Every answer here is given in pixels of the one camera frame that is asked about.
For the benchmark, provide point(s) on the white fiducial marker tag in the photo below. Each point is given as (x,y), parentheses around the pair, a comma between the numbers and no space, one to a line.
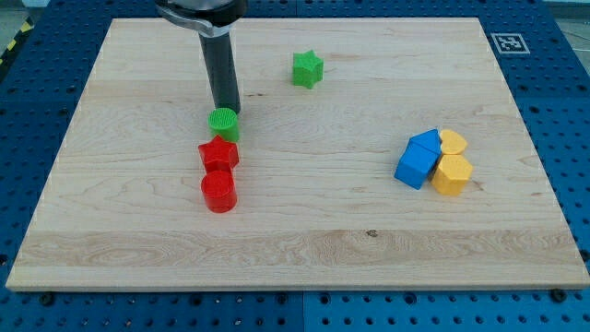
(509,43)

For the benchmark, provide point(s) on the blue pentagon block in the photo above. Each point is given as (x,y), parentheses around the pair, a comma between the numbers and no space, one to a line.
(429,140)

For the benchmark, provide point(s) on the green star block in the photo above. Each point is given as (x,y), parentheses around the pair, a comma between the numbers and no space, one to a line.
(307,69)

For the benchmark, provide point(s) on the light wooden board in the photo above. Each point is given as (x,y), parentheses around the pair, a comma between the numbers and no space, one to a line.
(318,206)

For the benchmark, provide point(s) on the green cylinder block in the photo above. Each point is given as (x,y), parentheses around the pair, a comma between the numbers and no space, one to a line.
(224,122)

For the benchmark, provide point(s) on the blue cube block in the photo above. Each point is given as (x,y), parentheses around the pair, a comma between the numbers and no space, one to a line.
(416,164)

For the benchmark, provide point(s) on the yellow hexagon block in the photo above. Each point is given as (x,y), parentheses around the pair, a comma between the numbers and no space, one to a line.
(451,175)

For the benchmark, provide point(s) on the red star block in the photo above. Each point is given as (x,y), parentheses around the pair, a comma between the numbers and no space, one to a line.
(219,155)

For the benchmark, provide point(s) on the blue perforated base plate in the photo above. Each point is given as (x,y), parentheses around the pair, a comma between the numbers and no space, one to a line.
(50,65)

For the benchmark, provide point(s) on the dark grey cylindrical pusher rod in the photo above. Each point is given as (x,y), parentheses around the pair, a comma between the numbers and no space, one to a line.
(220,67)

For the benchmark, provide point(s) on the red cylinder block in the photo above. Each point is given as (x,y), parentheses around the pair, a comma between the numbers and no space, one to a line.
(219,192)

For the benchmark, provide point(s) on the yellow heart block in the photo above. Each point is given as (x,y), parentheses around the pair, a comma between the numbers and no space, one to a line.
(452,143)

